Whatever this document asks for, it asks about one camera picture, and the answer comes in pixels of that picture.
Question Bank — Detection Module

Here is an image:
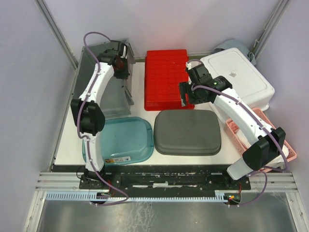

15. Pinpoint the teal transparent container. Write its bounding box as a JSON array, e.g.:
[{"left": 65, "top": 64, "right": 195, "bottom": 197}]
[{"left": 80, "top": 117, "right": 154, "bottom": 171}]

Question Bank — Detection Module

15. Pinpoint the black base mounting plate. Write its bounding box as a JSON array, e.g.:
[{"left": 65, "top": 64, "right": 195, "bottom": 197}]
[{"left": 77, "top": 164, "right": 251, "bottom": 194}]

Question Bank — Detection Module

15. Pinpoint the large white plastic tub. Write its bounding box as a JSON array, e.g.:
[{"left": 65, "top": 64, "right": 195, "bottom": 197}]
[{"left": 201, "top": 48, "right": 275, "bottom": 111}]

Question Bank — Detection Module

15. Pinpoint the light blue cable duct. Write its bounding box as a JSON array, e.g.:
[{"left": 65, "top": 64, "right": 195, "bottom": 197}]
[{"left": 45, "top": 190, "right": 230, "bottom": 201}]

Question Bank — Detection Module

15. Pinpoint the dark grey plastic tray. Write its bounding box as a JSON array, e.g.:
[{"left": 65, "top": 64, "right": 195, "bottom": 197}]
[{"left": 154, "top": 110, "right": 222, "bottom": 156}]

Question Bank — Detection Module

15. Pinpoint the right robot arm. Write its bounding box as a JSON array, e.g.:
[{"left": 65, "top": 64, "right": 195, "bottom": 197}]
[{"left": 179, "top": 60, "right": 288, "bottom": 189}]

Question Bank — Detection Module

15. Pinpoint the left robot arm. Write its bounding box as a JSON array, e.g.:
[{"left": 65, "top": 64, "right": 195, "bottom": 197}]
[{"left": 70, "top": 40, "right": 130, "bottom": 189}]

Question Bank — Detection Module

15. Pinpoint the white folded towel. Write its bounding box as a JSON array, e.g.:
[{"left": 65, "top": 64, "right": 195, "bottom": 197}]
[{"left": 236, "top": 129, "right": 289, "bottom": 167}]

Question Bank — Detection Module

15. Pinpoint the aluminium frame rail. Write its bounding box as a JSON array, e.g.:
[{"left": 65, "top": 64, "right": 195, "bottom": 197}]
[{"left": 35, "top": 172, "right": 84, "bottom": 191}]

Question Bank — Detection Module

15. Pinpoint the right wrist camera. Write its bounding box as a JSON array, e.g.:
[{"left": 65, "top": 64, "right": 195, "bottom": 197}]
[{"left": 185, "top": 59, "right": 204, "bottom": 71}]

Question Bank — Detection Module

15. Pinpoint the pink plastic basket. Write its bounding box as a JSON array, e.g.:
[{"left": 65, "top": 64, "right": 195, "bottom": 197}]
[{"left": 223, "top": 108, "right": 297, "bottom": 174}]

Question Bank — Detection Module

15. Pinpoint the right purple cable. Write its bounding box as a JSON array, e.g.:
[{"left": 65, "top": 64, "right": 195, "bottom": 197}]
[{"left": 185, "top": 60, "right": 290, "bottom": 208}]

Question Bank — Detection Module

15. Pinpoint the red plastic bin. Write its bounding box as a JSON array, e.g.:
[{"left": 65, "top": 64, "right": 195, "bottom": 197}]
[{"left": 144, "top": 49, "right": 194, "bottom": 111}]

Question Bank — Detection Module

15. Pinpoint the blue denim cloth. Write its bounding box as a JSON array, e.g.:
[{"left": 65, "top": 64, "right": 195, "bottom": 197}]
[{"left": 211, "top": 39, "right": 257, "bottom": 66}]

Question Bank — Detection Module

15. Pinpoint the grey plastic storage bin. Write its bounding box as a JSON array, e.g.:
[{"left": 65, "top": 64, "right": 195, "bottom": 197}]
[{"left": 72, "top": 38, "right": 135, "bottom": 119}]

